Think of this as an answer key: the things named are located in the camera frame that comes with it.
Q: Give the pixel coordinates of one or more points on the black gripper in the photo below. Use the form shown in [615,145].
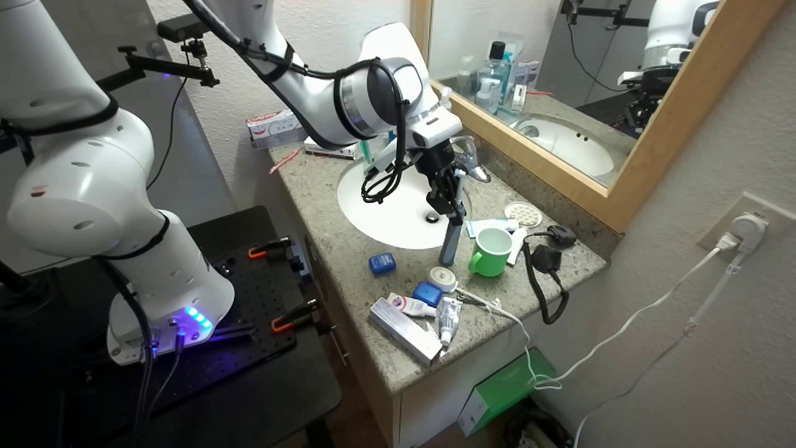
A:
[439,170]

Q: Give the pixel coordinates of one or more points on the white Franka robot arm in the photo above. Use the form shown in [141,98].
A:
[76,189]

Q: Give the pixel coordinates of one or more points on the green toothbrush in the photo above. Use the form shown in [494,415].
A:
[363,150]

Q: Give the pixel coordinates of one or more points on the pink toothbrush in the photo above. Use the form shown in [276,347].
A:
[286,160]

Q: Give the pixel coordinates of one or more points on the chrome faucet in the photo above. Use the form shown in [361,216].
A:
[476,170]

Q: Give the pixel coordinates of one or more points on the white sink basin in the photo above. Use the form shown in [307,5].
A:
[388,220]

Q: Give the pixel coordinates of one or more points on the green mug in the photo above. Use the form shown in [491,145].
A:
[488,255]

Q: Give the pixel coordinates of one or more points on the white round soap disc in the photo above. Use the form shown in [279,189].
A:
[523,214]

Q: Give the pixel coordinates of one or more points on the small blue floss container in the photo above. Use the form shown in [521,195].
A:
[382,263]

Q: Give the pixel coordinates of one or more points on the blue square container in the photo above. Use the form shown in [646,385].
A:
[429,293]

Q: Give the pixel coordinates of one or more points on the small white pink tube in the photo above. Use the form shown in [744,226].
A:
[412,308]

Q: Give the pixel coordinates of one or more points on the white toothpaste tube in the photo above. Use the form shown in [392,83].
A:
[449,321]

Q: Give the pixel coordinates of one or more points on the orange black clamp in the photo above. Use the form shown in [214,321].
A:
[291,318]
[270,246]

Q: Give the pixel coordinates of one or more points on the green cardboard box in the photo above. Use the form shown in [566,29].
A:
[500,388]

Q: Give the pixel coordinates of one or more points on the white toothpaste carton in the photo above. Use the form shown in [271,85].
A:
[270,126]

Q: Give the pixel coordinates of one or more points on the wooden framed mirror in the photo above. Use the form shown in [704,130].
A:
[597,75]

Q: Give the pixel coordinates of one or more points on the beige vanity cabinet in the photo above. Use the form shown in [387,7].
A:
[423,406]

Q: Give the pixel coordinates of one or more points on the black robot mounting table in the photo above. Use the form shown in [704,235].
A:
[249,373]

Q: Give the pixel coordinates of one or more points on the white power adapter plug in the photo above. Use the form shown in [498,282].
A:
[749,230]

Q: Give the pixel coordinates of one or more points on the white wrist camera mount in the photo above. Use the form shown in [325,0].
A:
[437,126]

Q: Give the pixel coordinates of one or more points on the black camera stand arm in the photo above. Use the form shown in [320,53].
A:
[149,68]

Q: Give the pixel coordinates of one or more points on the beige wall outlet plate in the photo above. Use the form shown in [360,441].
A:
[774,216]

